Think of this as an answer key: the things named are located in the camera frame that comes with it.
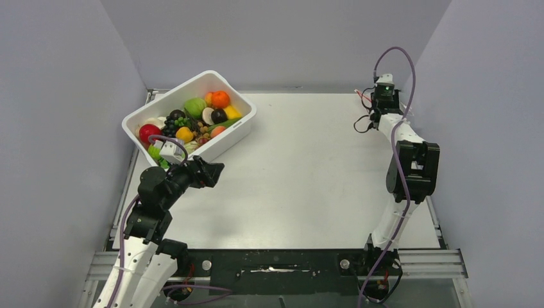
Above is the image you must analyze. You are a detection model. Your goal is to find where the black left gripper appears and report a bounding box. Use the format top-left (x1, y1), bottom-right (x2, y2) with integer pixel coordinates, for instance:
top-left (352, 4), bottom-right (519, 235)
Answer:
top-left (161, 155), bottom-right (224, 209)

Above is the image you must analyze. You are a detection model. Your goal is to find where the yellow orange fruit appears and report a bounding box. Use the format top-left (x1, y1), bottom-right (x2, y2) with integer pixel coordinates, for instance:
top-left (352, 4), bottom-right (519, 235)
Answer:
top-left (175, 126), bottom-right (195, 144)

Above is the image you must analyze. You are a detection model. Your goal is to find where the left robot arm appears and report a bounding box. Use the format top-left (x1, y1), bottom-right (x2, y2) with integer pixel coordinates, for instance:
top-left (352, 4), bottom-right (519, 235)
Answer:
top-left (94, 156), bottom-right (225, 307)

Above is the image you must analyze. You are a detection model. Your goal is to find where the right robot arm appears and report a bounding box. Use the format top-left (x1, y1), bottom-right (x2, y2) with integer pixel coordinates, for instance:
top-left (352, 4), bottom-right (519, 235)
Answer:
top-left (358, 73), bottom-right (440, 274)

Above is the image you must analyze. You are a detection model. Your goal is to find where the white plastic food bin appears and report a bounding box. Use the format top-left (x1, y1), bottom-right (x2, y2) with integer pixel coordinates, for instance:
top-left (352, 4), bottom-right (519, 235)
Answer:
top-left (122, 70), bottom-right (257, 166)

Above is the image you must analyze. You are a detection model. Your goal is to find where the peach fruit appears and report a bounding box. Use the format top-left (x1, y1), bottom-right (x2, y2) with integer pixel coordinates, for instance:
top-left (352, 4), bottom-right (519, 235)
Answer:
top-left (210, 126), bottom-right (226, 139)

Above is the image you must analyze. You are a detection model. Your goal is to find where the lime green fruit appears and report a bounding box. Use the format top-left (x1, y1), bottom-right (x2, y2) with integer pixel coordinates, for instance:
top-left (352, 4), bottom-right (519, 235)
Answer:
top-left (147, 145), bottom-right (162, 162)

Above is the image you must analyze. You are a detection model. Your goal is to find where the green cucumber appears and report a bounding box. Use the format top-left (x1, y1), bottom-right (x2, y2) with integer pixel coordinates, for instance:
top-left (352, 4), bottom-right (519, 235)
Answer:
top-left (208, 117), bottom-right (241, 133)

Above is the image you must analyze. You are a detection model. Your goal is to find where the white mushroom slice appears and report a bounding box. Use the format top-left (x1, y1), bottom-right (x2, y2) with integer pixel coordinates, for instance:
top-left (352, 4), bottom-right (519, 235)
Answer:
top-left (201, 107), bottom-right (214, 126)

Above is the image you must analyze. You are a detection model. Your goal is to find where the dark grape bunch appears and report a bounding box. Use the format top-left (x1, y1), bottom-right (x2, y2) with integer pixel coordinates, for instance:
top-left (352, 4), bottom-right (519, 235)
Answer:
top-left (162, 109), bottom-right (192, 137)

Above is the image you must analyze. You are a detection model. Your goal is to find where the dark purple plum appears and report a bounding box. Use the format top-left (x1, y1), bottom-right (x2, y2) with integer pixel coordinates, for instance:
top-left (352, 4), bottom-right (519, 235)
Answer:
top-left (210, 108), bottom-right (228, 124)

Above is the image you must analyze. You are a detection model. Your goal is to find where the green cabbage ball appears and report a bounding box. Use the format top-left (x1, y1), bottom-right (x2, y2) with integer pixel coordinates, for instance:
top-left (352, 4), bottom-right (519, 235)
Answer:
top-left (184, 98), bottom-right (207, 119)

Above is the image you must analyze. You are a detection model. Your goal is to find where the yellow lemon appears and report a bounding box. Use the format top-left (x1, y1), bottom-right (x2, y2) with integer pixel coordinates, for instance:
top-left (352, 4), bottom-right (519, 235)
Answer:
top-left (223, 105), bottom-right (242, 120)

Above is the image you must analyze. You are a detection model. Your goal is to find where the red apple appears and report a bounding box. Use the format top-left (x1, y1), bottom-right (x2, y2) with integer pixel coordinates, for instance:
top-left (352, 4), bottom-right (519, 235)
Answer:
top-left (138, 124), bottom-right (162, 144)

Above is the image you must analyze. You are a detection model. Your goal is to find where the orange tangerine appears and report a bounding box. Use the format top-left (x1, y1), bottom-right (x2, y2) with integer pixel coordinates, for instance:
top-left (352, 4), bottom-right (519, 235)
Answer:
top-left (211, 91), bottom-right (231, 108)

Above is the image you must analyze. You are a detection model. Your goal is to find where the black mounting plate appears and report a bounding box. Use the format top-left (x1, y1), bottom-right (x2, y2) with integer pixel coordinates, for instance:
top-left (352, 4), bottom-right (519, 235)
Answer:
top-left (188, 248), bottom-right (402, 298)

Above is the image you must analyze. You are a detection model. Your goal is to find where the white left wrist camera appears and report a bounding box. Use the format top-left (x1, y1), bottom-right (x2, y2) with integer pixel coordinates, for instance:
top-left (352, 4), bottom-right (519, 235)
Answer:
top-left (159, 141), bottom-right (185, 165)

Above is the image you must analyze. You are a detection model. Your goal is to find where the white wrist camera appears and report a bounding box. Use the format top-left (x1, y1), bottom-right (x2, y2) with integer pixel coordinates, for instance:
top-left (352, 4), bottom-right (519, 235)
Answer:
top-left (375, 73), bottom-right (394, 84)
top-left (159, 141), bottom-right (185, 165)

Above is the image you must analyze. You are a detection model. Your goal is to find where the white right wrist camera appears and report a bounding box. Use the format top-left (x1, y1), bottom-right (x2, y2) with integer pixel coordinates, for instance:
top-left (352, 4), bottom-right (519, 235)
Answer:
top-left (375, 73), bottom-right (394, 84)

